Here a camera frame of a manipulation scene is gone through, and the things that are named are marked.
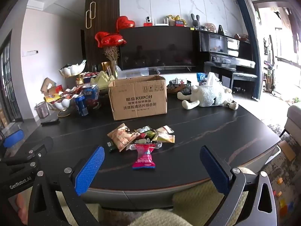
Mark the grey sofa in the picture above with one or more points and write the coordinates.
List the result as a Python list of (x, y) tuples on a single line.
[(294, 120)]

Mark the piano bench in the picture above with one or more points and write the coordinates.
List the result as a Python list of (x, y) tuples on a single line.
[(244, 76)]

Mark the blue white packet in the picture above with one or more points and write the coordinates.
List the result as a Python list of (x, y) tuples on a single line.
[(201, 77)]

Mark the green wrapped candy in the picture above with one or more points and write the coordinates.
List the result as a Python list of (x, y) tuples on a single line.
[(142, 141)]

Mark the white router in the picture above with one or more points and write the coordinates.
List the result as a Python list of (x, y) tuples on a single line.
[(161, 22)]

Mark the person's left hand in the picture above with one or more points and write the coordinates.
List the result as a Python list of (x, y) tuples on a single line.
[(22, 204)]

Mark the green cracker packet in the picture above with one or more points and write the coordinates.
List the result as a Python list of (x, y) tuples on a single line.
[(111, 146)]

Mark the white red snack packet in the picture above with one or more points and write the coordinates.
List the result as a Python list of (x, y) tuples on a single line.
[(157, 145)]

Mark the yellow toy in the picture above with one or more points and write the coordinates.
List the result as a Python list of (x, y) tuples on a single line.
[(176, 18)]

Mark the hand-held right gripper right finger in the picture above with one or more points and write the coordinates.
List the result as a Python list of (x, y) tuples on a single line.
[(214, 169)]

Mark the grey plush rabbit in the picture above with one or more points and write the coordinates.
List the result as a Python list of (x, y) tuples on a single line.
[(195, 21)]

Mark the pile of assorted snack packets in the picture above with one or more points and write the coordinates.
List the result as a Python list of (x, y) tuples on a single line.
[(65, 95)]

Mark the black framed glass door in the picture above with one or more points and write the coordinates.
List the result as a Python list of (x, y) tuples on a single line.
[(9, 80)]

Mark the silver green snack packet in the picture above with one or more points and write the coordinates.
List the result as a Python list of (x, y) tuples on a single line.
[(144, 130)]

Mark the black metronome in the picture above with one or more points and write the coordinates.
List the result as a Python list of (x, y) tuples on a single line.
[(220, 30)]

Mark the black remote control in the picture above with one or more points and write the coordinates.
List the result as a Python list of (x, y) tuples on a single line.
[(50, 121)]

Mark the patterned rug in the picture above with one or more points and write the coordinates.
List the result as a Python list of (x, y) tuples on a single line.
[(282, 169)]

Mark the blue curtain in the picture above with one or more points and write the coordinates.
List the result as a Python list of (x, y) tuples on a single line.
[(249, 40)]

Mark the blue snack bag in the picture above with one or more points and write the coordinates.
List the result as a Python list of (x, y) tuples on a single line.
[(91, 95)]

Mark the beige plush toy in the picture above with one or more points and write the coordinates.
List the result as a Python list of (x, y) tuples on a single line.
[(210, 27)]

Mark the blue snack tube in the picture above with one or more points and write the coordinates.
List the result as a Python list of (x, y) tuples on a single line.
[(81, 104)]

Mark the beige snack packet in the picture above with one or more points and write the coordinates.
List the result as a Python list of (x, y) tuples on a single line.
[(164, 129), (168, 138)]

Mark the white security camera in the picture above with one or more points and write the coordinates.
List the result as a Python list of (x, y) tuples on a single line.
[(148, 21)]

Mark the brown cardboard box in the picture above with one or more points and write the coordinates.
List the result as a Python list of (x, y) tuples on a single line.
[(138, 98)]

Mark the pink snack packet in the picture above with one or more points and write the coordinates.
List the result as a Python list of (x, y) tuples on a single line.
[(144, 156)]

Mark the black upright piano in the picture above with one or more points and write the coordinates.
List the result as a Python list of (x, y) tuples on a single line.
[(223, 51)]

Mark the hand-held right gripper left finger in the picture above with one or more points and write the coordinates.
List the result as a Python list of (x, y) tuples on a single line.
[(88, 171)]

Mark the clear plastic container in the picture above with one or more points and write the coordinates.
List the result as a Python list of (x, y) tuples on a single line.
[(132, 72)]

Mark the dried flower bouquet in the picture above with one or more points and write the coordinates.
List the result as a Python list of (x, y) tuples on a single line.
[(111, 56)]

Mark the gold loop wall ornament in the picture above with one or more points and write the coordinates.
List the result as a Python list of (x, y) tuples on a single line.
[(90, 16)]

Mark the tan flat board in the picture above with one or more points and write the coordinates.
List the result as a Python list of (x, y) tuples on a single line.
[(287, 150)]

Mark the open cardboard carton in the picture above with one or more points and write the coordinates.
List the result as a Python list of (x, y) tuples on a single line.
[(48, 84)]

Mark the clear trash bin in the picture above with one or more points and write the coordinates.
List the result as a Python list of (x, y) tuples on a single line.
[(42, 110)]

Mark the white plush sheep tissue cover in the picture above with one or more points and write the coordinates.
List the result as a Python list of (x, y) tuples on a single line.
[(208, 95)]

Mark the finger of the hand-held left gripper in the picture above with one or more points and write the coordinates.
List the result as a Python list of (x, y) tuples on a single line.
[(14, 138), (41, 147)]

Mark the black television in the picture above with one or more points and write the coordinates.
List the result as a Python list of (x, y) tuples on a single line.
[(157, 47)]

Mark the scattered colourful toy blocks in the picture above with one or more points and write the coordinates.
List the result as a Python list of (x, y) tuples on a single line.
[(283, 204)]

